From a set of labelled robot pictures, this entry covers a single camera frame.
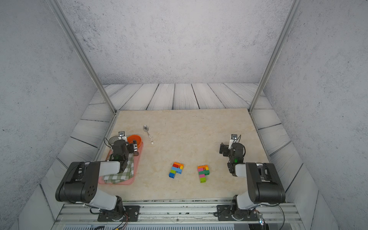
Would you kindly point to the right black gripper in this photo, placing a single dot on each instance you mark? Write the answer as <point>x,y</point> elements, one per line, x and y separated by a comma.
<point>226,149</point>

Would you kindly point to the metal spoon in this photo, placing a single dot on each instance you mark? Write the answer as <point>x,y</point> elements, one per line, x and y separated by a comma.
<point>146,129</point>

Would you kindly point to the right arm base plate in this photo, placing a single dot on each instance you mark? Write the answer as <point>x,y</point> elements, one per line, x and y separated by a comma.
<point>227,213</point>

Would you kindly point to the grey ribbed cup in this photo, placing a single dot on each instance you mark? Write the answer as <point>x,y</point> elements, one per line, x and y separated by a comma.
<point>113,139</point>

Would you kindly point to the left frame post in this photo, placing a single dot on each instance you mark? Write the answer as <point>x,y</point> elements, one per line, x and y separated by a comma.
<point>62,20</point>

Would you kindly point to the orange plastic bowl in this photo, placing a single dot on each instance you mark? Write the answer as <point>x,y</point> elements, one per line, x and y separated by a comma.
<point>135,138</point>

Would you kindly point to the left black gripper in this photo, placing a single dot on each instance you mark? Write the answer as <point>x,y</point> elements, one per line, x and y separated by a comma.
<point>132,149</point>

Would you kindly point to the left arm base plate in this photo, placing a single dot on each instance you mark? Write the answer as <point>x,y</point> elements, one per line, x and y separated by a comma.
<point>120,214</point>

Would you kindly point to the frame post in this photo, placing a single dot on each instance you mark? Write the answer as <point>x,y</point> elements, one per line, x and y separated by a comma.
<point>62,20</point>
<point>276,52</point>

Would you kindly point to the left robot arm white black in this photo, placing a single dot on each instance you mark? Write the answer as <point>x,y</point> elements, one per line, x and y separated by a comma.
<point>80,182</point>

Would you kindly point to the dark green lego brick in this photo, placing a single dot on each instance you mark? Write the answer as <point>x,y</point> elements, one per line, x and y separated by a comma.
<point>205,172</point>

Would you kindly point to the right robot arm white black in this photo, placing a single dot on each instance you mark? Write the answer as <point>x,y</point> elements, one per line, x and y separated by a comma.
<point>263,182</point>

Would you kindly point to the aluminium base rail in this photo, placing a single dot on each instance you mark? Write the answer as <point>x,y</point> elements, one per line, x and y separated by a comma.
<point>197,214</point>

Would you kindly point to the long blue lego brick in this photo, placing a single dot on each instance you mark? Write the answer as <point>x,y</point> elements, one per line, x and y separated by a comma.
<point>177,170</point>

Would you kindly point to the pink tray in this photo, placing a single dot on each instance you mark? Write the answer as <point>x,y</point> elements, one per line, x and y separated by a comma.
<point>136,163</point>

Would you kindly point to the right frame post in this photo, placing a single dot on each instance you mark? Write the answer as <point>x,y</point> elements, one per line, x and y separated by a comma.
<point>276,52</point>

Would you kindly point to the green checkered cloth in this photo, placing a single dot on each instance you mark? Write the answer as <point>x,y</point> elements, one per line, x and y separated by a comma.
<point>127,174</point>

